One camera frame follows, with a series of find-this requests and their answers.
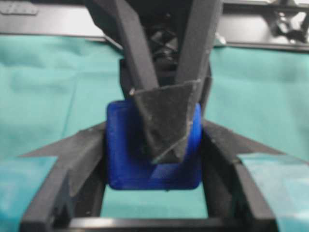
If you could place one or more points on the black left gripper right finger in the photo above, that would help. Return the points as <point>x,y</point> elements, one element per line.
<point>232,197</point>

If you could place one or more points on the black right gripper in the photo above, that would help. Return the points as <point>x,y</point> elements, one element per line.
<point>167,46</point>

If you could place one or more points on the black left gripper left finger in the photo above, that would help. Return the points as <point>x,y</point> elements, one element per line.
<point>74,187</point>

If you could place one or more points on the blue block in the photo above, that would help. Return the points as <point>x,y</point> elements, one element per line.
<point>128,167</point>

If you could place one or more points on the green table cloth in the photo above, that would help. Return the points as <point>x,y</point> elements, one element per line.
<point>53,87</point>

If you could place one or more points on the black aluminium frame rail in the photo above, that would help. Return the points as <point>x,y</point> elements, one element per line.
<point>71,18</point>

